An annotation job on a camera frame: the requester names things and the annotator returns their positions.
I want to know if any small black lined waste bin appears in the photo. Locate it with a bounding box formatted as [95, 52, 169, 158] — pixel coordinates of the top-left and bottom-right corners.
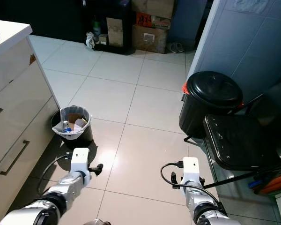
[51, 105, 93, 150]

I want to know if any cardboard scrap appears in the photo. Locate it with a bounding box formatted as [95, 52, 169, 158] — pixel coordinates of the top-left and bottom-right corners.
[68, 112, 84, 123]

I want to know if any glass top table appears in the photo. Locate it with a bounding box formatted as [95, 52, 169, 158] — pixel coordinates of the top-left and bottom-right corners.
[204, 136, 281, 225]

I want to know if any black rectangular tray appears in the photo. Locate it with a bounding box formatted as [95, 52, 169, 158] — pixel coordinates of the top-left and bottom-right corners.
[203, 114, 281, 172]

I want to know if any large black lidded bin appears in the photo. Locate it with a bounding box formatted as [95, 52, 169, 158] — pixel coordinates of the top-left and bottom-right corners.
[179, 71, 244, 139]

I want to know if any orange plastic item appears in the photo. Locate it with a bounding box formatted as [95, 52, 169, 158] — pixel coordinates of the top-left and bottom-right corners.
[255, 172, 281, 195]

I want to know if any white drawer cabinet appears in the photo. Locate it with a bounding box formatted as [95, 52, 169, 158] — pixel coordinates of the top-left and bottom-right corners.
[0, 19, 61, 225]

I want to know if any white plastic bag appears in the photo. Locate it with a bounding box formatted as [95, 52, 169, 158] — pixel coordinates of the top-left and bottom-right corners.
[86, 32, 96, 48]

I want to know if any flat cardboard panel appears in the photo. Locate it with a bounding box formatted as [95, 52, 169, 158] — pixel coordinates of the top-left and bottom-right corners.
[106, 17, 124, 47]

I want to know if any cardboard box with white label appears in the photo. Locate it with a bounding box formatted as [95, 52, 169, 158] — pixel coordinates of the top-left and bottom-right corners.
[132, 24, 169, 53]

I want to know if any black shelf unit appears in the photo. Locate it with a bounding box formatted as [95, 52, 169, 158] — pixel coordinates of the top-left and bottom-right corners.
[82, 0, 134, 54]

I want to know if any plain cardboard box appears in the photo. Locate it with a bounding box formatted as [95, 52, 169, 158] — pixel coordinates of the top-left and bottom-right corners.
[131, 0, 176, 19]

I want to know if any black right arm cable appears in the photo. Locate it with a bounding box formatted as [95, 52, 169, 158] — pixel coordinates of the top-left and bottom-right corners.
[161, 161, 225, 207]

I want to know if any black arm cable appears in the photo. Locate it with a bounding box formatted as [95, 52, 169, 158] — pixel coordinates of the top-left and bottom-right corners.
[40, 154, 73, 195]
[161, 161, 225, 207]

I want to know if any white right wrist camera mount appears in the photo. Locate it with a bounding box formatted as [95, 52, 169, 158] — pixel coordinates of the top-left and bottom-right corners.
[181, 157, 200, 186]

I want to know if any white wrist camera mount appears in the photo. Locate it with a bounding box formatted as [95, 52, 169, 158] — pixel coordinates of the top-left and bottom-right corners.
[71, 147, 90, 175]
[181, 157, 200, 186]

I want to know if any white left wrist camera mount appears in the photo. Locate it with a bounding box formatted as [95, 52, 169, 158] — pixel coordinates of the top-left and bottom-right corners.
[71, 147, 90, 175]

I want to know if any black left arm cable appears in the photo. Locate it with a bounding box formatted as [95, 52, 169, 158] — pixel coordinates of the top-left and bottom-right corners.
[40, 154, 73, 195]

